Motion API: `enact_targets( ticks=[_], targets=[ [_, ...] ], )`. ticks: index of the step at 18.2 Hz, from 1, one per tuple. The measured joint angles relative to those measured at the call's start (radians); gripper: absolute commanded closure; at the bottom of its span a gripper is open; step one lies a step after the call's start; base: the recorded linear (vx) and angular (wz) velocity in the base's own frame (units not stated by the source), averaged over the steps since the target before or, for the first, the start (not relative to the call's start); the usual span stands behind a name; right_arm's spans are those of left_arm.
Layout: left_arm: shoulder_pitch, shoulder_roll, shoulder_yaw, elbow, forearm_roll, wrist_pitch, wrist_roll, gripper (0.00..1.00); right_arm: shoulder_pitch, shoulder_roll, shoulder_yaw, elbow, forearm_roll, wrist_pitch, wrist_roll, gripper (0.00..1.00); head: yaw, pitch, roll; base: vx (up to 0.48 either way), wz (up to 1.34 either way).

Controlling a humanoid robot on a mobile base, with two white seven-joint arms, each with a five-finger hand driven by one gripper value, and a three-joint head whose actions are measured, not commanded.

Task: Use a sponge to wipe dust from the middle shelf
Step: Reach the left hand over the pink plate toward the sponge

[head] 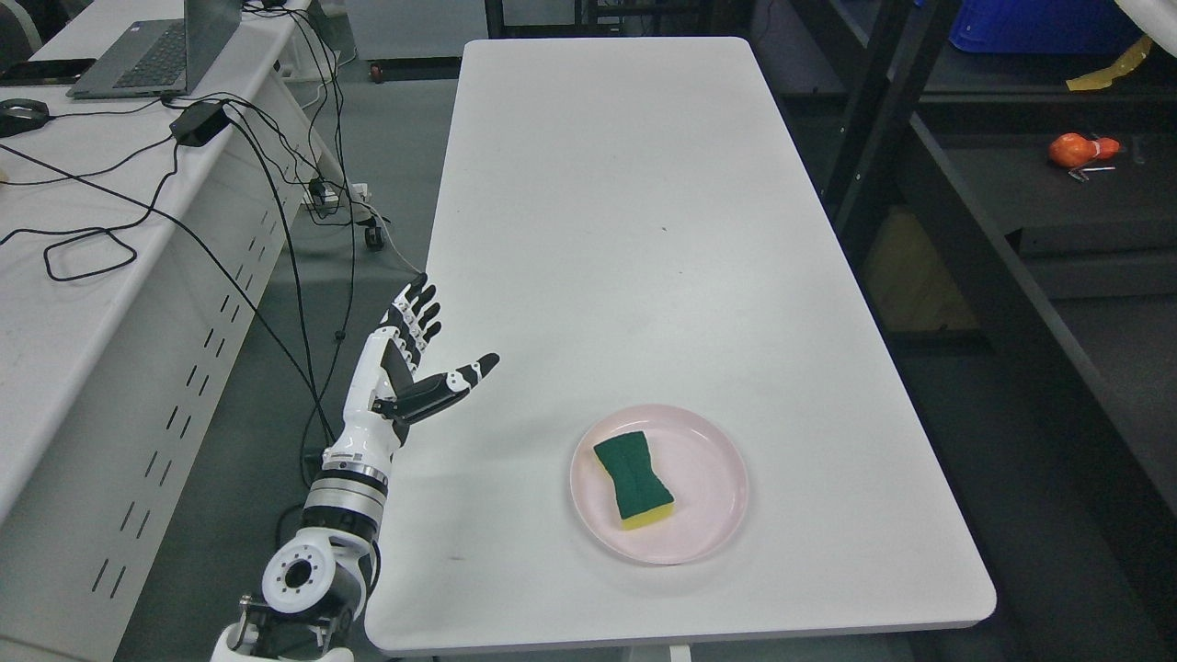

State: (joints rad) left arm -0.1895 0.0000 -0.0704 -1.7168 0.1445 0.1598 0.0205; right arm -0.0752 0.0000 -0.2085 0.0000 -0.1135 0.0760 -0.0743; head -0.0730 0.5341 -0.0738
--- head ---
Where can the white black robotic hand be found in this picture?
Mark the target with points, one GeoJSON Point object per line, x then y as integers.
{"type": "Point", "coordinates": [384, 389]}

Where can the green yellow sponge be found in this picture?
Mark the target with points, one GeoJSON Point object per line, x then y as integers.
{"type": "Point", "coordinates": [641, 498]}

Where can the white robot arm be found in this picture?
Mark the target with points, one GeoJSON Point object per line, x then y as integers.
{"type": "Point", "coordinates": [321, 578]}

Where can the white power strip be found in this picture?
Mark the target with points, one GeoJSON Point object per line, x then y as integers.
{"type": "Point", "coordinates": [325, 198]}

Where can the white side desk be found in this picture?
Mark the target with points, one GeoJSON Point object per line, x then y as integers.
{"type": "Point", "coordinates": [130, 271]}

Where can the white table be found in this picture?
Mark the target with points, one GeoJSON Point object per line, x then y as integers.
{"type": "Point", "coordinates": [627, 221]}

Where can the pink plate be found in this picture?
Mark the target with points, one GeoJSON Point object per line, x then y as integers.
{"type": "Point", "coordinates": [696, 462]}

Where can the black power adapter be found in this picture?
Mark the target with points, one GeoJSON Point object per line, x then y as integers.
{"type": "Point", "coordinates": [199, 123]}

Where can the grey laptop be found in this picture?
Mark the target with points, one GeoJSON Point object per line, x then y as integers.
{"type": "Point", "coordinates": [162, 57]}

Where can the black computer mouse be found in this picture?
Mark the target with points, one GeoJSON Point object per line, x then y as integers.
{"type": "Point", "coordinates": [19, 115]}

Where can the black smartphone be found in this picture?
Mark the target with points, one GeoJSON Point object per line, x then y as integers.
{"type": "Point", "coordinates": [57, 72]}

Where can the black metal rack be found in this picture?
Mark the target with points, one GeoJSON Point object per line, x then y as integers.
{"type": "Point", "coordinates": [1069, 271]}

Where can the blue plastic bin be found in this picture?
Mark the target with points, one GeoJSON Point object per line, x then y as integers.
{"type": "Point", "coordinates": [1043, 27]}

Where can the orange toy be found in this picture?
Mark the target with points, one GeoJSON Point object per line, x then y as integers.
{"type": "Point", "coordinates": [1072, 150]}

